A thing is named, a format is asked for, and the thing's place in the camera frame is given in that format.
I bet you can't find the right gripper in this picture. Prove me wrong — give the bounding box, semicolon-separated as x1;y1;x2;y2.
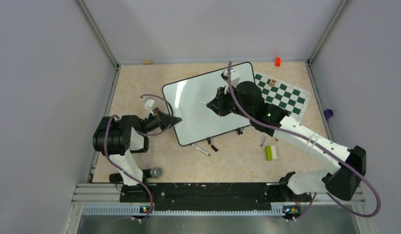
208;85;253;120

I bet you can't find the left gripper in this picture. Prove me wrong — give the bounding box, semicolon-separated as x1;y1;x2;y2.
141;108;181;135

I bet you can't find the white whiteboard black frame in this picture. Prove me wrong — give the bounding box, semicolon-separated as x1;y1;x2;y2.
162;68;250;146

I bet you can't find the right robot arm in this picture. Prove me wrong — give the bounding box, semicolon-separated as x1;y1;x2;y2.
206;81;366;201

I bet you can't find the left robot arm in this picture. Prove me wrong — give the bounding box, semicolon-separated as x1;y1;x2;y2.
92;108;182;202

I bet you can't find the green cap marker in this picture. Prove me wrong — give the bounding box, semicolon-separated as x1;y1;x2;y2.
191;144;211;156

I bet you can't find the microphone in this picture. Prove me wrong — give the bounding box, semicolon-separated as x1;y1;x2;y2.
109;167;163;184

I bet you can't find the green lego brick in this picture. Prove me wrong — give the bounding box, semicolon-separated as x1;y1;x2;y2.
265;145;273;161

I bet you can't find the orange block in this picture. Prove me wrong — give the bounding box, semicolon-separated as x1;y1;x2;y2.
275;57;281;67

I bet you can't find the green white chess mat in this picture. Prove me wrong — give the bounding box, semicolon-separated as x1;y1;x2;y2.
254;73;311;121

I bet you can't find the white lego brick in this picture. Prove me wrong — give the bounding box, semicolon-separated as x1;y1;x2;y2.
271;146;278;160

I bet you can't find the purple block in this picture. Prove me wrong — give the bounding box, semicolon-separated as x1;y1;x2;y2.
323;109;334;120

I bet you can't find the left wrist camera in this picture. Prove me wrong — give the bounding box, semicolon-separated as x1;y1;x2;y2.
145;98;155;110

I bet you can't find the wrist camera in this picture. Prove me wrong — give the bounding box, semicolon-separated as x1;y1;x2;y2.
221;68;241;87
145;98;155;110

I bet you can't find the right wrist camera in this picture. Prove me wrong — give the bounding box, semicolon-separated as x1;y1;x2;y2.
221;68;241;87

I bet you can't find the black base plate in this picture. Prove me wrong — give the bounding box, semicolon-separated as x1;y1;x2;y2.
120;182;311;212

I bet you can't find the slotted cable duct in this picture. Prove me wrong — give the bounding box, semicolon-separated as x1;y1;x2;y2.
82;205;285;216

